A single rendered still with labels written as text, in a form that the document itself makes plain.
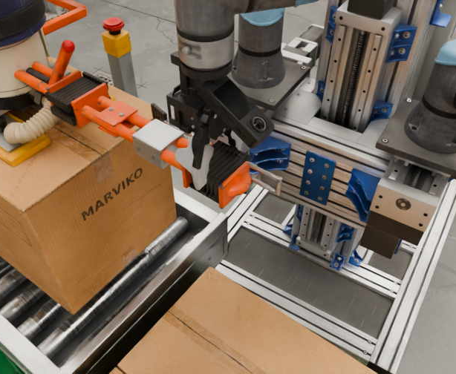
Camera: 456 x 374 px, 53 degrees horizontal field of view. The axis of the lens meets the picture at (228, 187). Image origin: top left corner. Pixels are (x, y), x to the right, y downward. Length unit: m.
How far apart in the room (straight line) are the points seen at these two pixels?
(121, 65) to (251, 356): 1.04
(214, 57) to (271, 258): 1.37
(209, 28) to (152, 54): 2.98
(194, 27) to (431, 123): 0.70
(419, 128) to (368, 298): 0.88
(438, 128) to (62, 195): 0.83
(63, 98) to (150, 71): 2.44
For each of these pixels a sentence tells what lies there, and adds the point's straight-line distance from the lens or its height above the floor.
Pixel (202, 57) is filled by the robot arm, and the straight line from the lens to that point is 0.61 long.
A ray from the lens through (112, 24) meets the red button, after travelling 1.63.
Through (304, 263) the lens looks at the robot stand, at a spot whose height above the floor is 0.21.
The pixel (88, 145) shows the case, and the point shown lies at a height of 1.09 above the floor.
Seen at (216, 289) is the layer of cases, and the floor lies 0.54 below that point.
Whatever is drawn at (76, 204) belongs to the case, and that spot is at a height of 1.01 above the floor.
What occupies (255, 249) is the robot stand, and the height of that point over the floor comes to 0.21.
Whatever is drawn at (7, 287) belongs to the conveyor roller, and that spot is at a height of 0.54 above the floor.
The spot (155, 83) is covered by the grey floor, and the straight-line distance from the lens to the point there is 3.24.
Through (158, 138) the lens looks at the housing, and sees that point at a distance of 0.81.
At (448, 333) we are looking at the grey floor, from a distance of 2.14.
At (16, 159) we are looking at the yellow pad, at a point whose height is 1.10.
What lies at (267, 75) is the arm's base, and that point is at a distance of 1.27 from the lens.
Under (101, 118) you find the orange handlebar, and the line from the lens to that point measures 0.88.
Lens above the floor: 1.74
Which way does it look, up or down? 46 degrees down
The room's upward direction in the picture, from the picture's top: straight up
